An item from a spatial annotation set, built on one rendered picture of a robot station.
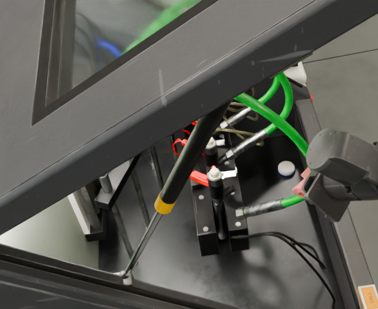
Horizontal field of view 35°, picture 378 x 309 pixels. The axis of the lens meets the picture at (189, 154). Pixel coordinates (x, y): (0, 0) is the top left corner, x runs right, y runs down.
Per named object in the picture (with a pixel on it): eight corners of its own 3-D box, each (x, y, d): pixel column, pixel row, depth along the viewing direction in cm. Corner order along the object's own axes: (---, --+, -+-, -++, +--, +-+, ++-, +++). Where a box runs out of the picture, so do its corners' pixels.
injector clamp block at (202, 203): (250, 267, 126) (248, 227, 115) (204, 273, 127) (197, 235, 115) (227, 149, 149) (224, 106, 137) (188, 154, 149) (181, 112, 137)
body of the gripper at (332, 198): (299, 197, 84) (331, 195, 77) (332, 141, 87) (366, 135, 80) (330, 223, 86) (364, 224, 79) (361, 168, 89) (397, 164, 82)
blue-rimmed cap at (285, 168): (296, 175, 141) (296, 171, 140) (279, 178, 141) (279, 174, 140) (293, 163, 143) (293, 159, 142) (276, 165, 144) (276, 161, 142)
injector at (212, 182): (240, 239, 124) (234, 178, 109) (216, 243, 125) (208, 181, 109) (238, 228, 126) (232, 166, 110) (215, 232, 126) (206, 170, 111)
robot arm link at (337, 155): (436, 213, 68) (450, 146, 71) (361, 174, 65) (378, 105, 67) (365, 217, 79) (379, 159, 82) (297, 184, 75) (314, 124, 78)
